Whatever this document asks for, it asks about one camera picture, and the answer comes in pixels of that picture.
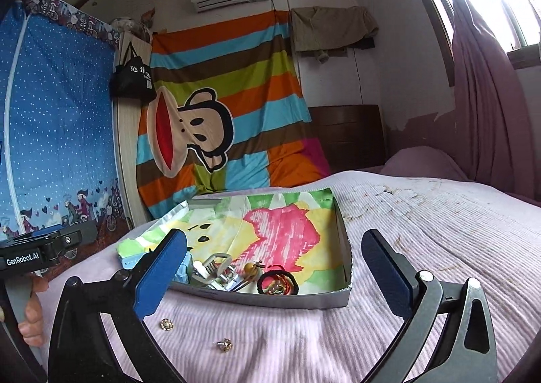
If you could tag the black hair clip with charm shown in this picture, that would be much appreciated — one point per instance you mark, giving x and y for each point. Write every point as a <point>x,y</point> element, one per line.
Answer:
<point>251,272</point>

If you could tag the striped monkey cartoon sheet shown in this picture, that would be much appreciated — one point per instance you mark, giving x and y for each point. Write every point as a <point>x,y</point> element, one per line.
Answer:
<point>229,114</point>

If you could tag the pink curtain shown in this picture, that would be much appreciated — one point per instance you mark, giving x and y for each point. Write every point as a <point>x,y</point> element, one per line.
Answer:
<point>494,134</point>

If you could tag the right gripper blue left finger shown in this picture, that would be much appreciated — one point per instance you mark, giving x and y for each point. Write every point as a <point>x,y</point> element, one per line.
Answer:
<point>79,347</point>

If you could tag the colourful painted paper liner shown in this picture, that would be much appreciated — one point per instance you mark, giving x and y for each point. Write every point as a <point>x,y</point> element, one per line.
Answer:
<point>262,230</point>

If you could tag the olive hanging garment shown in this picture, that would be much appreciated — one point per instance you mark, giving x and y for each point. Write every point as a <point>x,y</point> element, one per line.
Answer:
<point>318,30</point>

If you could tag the beige hair claw clip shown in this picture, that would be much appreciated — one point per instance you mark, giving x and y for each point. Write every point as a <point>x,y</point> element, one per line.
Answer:
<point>215,270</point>

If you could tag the brown hair tie yellow bead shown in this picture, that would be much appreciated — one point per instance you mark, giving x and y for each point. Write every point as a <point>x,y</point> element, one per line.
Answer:
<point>273,271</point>

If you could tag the gold earring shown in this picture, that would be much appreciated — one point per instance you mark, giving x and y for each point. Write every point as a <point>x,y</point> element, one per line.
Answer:
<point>166,324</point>
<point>224,345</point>

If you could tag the pink pillow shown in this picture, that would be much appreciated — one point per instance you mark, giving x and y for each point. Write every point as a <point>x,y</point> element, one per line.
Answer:
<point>423,162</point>

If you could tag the grey tray box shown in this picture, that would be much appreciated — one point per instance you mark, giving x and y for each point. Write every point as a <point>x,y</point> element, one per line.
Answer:
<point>274,256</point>

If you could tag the light blue smart watch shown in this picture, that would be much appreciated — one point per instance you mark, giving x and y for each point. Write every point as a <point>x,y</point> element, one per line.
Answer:
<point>180,270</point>

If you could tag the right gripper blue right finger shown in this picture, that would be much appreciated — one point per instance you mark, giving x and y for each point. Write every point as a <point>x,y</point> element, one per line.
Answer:
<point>466,347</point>

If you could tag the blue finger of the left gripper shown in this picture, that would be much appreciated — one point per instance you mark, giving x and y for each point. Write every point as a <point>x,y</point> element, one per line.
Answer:
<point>62,239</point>
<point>42,231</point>

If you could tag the dark wooden headboard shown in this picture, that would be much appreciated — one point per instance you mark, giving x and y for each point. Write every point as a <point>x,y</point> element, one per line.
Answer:
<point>351,136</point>

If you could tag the black hanging bag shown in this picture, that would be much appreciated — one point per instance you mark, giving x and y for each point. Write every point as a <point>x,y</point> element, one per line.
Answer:
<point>132,78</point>

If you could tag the person's left hand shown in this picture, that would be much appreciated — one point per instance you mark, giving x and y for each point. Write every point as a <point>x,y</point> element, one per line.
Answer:
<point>32,328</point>

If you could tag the silver alligator hair clip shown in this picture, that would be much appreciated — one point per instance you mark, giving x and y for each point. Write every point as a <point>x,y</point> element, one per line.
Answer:
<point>234,281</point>

